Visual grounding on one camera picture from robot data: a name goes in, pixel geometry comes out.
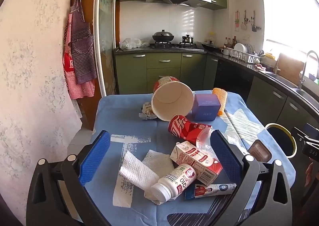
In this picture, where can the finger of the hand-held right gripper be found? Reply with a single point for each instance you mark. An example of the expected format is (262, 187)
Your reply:
(299, 135)

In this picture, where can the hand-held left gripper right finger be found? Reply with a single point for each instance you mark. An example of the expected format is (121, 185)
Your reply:
(225, 156)

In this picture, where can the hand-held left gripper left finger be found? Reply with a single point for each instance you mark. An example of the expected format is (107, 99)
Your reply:
(94, 158)

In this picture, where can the dark bin with yellow rim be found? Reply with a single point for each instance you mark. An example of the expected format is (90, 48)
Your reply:
(281, 139)

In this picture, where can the clear plastic wrapper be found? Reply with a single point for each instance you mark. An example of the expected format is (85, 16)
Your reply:
(233, 139)

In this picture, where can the clear plastic cup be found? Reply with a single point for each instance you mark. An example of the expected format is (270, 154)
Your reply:
(204, 140)

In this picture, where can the red and white milk carton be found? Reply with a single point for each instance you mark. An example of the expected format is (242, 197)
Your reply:
(194, 158)

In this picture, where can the brown plastic tray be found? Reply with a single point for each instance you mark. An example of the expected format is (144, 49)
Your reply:
(259, 151)

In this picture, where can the white and blue toothpaste tube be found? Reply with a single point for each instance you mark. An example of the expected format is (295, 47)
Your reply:
(211, 190)

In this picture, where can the red soda can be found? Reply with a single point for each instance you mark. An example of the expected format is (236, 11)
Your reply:
(182, 129)

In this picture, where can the purple cardboard box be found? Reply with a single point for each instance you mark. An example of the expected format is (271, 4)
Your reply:
(205, 107)

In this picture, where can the orange sponge cloth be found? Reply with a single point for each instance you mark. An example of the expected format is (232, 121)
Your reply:
(220, 99)

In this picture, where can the white plastic bottle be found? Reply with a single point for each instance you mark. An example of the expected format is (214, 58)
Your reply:
(172, 183)

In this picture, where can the silver wrapper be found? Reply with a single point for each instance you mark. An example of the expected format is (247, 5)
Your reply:
(147, 111)

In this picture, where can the red and white paper bucket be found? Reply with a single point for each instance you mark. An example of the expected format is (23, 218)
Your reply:
(172, 104)

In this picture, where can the person's right hand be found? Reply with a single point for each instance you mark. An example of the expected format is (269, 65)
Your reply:
(310, 173)

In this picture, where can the green base cabinet under sink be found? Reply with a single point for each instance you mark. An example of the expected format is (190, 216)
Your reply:
(274, 101)

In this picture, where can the blue printed tablecloth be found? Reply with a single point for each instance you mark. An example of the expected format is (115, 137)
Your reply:
(129, 129)

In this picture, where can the stainless steel sink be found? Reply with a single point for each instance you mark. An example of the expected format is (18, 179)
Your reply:
(286, 80)

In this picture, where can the tall curved faucet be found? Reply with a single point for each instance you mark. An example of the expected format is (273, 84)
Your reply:
(302, 76)

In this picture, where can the wooden cutting board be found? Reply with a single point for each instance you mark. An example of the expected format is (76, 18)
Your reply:
(290, 69)

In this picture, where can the small metal faucet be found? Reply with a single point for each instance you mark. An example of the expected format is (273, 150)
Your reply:
(276, 66)

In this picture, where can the red checked apron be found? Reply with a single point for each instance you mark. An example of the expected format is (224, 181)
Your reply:
(74, 86)

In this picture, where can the black built-in appliance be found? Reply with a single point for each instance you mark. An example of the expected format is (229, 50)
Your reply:
(231, 79)

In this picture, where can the pink rag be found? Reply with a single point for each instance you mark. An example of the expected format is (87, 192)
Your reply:
(260, 67)

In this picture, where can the yellow sponge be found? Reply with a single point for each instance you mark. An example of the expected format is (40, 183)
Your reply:
(269, 55)

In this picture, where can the green base cabinet with drawers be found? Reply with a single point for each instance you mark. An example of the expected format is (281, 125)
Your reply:
(132, 71)

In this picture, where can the white dish rack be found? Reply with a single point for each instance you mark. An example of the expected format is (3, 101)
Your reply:
(243, 56)

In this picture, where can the white mug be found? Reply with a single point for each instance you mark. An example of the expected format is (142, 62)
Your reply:
(225, 51)

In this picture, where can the white plate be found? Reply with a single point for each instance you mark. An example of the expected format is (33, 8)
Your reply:
(239, 48)

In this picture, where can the row of sauce bottles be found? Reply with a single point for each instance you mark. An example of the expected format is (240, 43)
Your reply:
(230, 43)

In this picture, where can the purple checked apron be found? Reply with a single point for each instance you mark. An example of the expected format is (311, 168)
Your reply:
(83, 41)

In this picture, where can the yellow-capped bottle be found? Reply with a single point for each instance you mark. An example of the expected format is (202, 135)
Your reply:
(211, 38)

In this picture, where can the clear plastic bag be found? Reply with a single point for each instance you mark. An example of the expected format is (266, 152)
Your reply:
(130, 43)

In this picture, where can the black gas stove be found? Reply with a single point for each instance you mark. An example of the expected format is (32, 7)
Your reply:
(174, 45)

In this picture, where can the small metal kettle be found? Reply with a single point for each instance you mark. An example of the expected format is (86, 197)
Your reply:
(188, 39)

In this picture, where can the hanging ladle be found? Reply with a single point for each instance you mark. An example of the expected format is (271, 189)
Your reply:
(243, 23)

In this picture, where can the sliding glass door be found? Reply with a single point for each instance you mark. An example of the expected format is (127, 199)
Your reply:
(107, 29)

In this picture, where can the red and green hanging ornament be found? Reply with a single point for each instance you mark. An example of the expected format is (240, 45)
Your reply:
(237, 18)

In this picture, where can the black wok with lid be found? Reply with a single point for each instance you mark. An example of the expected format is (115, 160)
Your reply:
(163, 36)

